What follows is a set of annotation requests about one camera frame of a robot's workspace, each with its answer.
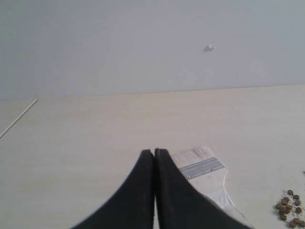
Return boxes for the brown beans and white crumbs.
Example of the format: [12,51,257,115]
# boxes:
[271,170,305,229]

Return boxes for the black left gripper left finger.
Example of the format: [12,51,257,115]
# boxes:
[74,149,154,229]

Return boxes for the small white wall plug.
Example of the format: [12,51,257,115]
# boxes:
[204,44,216,52]

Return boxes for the white paint brush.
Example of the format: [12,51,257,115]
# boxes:
[171,146,254,229]

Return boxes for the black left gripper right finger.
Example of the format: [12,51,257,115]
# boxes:
[154,148,250,229]

